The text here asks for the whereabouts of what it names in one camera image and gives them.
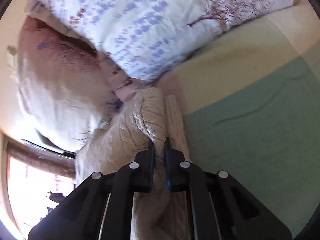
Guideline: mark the cream cable-knit sweater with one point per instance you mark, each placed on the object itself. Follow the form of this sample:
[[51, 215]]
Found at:
[[150, 116]]

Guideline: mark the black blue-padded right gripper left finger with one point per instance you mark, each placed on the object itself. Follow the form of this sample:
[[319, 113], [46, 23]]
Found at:
[[101, 206]]

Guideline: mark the white lavender-print pillow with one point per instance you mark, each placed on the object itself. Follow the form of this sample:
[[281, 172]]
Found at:
[[148, 37]]

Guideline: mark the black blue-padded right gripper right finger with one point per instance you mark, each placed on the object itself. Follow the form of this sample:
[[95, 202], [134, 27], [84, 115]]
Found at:
[[218, 206]]

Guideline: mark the bright window with frame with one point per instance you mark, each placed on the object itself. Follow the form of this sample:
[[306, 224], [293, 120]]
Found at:
[[33, 178]]

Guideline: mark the pastel patchwork bed sheet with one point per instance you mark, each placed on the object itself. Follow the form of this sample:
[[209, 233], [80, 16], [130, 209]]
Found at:
[[250, 106]]

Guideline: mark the pink floral pillow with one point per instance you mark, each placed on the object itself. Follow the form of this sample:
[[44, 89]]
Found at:
[[66, 87]]

